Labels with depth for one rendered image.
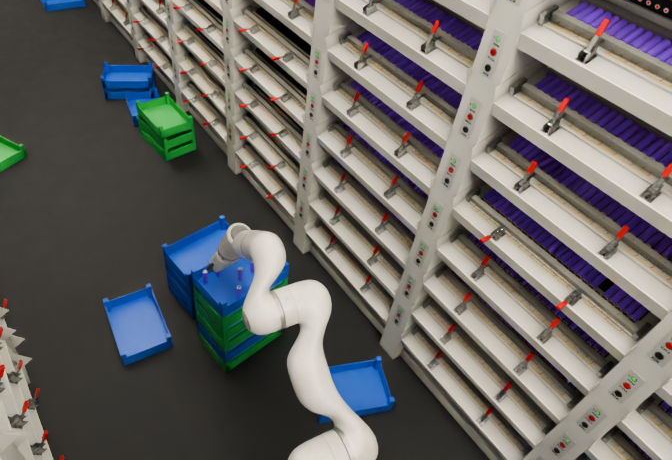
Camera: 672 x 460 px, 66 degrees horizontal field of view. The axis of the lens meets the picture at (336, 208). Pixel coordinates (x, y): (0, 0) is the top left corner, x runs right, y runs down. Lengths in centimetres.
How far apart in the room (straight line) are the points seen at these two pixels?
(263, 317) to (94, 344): 124
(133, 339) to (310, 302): 121
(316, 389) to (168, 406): 99
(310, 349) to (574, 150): 79
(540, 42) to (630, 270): 57
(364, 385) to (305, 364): 96
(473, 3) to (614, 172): 53
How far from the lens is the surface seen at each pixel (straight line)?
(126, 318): 244
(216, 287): 198
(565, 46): 131
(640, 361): 149
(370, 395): 224
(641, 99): 122
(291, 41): 230
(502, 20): 136
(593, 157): 133
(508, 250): 157
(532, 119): 139
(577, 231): 142
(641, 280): 140
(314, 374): 132
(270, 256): 132
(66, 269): 269
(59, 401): 232
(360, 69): 180
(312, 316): 132
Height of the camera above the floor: 199
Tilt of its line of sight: 44 degrees down
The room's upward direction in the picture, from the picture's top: 10 degrees clockwise
